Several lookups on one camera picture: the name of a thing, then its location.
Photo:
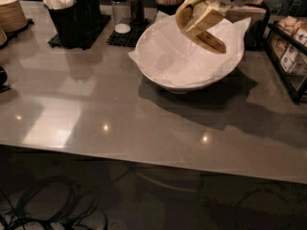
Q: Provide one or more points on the yellow banana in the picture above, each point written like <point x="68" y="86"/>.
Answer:
<point x="205" y="40"/>

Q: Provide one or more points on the white bowl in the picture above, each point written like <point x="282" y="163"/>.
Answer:
<point x="188" y="77"/>

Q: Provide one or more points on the brown paper bags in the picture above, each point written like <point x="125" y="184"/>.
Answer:
<point x="255" y="9"/>

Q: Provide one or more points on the white paper liner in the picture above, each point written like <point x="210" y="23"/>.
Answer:
<point x="166" y="55"/>

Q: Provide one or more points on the pepper shaker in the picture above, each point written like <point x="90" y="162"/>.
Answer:
<point x="137" y="13"/>

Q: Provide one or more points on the salt shaker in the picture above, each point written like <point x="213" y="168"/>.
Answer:
<point x="121" y="16"/>

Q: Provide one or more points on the black grid mat right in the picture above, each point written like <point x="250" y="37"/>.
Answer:
<point x="129" y="39"/>

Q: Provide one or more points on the black cutlery holder rear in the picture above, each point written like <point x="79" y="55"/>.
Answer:
<point x="88" y="12"/>

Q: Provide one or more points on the black cutlery holder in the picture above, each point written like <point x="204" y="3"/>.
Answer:
<point x="66" y="23"/>
<point x="88" y="12"/>

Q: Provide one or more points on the black cutlery holder front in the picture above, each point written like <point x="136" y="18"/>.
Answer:
<point x="66" y="23"/>

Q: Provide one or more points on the black object left edge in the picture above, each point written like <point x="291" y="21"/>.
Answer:
<point x="3" y="78"/>

